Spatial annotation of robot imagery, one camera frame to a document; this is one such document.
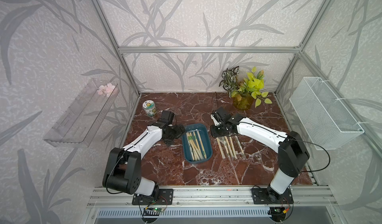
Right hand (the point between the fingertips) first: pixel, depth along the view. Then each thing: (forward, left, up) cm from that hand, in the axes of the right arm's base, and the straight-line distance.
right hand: (211, 132), depth 87 cm
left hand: (0, +17, -2) cm, 17 cm away
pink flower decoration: (+13, +55, +24) cm, 61 cm away
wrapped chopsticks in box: (+2, +13, -8) cm, 15 cm away
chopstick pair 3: (-5, -10, -10) cm, 15 cm away
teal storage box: (-10, +14, -8) cm, 19 cm away
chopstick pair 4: (-1, -9, -10) cm, 13 cm away
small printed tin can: (+21, +42, -2) cm, 47 cm away
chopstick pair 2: (-5, -14, -10) cm, 18 cm away
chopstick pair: (-4, -18, -10) cm, 21 cm away
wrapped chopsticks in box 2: (-8, +7, -9) cm, 14 cm away
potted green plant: (+25, -22, +8) cm, 35 cm away
